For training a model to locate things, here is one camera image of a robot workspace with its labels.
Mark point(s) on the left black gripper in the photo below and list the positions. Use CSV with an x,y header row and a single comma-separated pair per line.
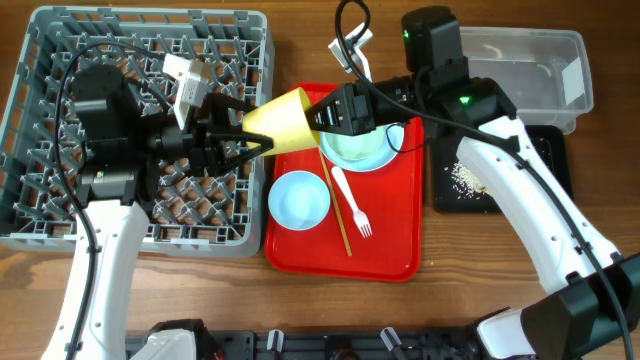
x,y
206,149

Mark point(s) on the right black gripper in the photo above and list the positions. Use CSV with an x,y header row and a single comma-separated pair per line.
x,y
353,118

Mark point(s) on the yellow plastic cup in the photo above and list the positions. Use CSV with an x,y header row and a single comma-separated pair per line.
x,y
283,120

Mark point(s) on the green bowl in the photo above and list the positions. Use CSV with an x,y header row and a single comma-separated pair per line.
x,y
355,148

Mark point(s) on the light blue bowl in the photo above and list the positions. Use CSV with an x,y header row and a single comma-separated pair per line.
x,y
299,200

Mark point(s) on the wooden chopstick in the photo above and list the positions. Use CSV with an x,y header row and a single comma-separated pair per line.
x,y
335,204

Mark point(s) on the rice and peanut leftovers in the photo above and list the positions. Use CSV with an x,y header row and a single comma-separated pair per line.
x,y
466,183

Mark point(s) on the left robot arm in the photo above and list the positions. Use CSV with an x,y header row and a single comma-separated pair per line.
x,y
116,187

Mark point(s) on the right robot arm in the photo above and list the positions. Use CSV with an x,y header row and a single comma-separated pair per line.
x,y
591,289

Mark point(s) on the grey plastic dishwasher rack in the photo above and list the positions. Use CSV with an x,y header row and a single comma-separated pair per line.
x,y
192,216

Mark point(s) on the clear plastic waste bin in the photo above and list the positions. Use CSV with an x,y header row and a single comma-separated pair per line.
x,y
544,72

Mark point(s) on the large light blue plate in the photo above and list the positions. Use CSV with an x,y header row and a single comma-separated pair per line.
x,y
393,138

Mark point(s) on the white plastic fork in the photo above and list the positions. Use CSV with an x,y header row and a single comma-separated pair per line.
x,y
360,218

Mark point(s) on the red plastic serving tray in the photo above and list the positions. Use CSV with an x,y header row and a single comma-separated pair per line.
x,y
392,198

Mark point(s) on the black rectangular food tray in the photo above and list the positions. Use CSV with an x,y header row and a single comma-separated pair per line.
x,y
548,141

